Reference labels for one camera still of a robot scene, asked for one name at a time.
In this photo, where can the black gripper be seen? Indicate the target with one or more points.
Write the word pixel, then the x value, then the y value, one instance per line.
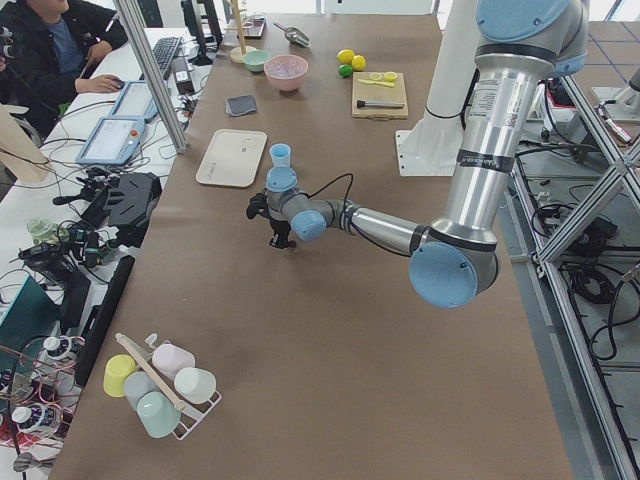
pixel 276 224

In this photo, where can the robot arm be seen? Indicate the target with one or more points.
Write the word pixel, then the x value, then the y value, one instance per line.
pixel 492 57

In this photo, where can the light blue plastic cup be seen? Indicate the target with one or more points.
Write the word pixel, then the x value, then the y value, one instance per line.
pixel 280 155

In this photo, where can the pink plastic cup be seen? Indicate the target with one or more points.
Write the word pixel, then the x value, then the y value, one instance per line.
pixel 169 359

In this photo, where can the white plastic cup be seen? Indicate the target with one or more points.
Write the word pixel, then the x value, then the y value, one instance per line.
pixel 196 385

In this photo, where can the pink bowl of ice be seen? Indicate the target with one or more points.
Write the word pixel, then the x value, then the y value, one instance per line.
pixel 286 72

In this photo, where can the wooden cup tree stand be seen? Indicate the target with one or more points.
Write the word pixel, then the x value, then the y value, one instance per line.
pixel 238 54

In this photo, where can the grey plastic cup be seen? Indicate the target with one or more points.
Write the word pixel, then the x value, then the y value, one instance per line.
pixel 136 386

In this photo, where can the yellow plastic cup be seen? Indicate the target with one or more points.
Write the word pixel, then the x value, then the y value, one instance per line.
pixel 118 368

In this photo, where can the metal ice scoop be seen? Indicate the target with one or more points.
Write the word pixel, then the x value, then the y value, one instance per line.
pixel 294 35

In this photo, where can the green plastic cup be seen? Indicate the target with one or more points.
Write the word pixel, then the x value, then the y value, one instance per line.
pixel 157 414

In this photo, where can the cream rabbit serving tray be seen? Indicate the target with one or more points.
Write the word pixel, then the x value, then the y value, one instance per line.
pixel 232 158

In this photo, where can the grey folded cloth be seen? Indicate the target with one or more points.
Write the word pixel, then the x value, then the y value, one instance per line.
pixel 240 105

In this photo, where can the wooden cutting board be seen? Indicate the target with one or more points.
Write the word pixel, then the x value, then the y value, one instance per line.
pixel 378 93

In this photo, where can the green lime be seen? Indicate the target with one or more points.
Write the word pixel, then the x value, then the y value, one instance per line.
pixel 345 71

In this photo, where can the mint green bowl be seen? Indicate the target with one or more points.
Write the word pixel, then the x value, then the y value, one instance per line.
pixel 255 60

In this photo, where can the yellow plastic knife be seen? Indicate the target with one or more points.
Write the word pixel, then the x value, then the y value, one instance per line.
pixel 376 82

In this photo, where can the teach pendant lower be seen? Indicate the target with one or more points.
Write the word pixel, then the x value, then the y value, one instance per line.
pixel 113 141

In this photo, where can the teach pendant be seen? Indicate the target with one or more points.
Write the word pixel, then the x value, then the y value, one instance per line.
pixel 135 99
pixel 113 141

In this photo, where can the yellow lemon near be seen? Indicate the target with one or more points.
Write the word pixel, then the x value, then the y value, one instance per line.
pixel 358 63

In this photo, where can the yellow lemon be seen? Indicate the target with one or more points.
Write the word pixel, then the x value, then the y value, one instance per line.
pixel 358 63
pixel 345 56

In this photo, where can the yellow lemon far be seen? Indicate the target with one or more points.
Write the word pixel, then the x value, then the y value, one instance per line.
pixel 345 56

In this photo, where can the lemon half lower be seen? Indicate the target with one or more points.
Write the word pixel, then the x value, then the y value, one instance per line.
pixel 390 76

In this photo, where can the teach pendant upper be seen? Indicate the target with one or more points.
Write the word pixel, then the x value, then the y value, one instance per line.
pixel 135 99

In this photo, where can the black keyboard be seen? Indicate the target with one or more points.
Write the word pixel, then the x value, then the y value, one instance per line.
pixel 164 51

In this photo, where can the seated person dark jacket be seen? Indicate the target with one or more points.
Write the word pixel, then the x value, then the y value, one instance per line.
pixel 61 43

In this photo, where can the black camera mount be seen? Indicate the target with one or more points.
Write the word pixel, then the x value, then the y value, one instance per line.
pixel 258 206

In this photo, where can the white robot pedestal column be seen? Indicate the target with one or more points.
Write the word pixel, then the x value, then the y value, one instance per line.
pixel 430 148

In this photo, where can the wooden rack handle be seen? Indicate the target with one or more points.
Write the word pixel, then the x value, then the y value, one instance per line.
pixel 141 357

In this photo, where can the white wire cup rack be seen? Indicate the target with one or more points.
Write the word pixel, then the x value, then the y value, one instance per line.
pixel 194 414

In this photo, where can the aluminium frame post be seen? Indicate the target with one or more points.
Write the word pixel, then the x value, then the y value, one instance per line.
pixel 133 23

